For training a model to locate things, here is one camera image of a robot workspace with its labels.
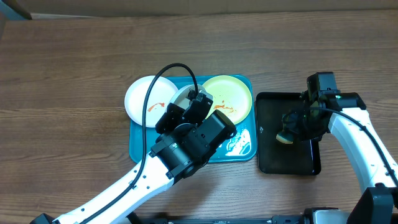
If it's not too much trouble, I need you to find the white plate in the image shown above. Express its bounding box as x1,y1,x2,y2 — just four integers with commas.
124,75,178,128
167,84,195,110

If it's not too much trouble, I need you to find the green yellow sponge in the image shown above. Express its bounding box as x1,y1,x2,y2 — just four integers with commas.
275,130,295,144

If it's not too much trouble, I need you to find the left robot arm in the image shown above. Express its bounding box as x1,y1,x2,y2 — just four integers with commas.
31,92,237,224

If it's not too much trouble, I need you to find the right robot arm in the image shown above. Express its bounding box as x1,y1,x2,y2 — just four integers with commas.
276,91,397,223

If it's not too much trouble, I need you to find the black rectangular tray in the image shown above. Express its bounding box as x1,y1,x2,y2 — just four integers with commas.
256,92,322,175

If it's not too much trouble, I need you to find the teal plastic tray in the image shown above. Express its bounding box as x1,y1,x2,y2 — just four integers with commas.
129,75,257,163

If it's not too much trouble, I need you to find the green rimmed plate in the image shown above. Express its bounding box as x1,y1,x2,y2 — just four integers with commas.
202,75,252,124

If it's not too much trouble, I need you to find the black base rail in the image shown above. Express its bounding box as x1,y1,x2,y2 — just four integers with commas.
127,213,311,224

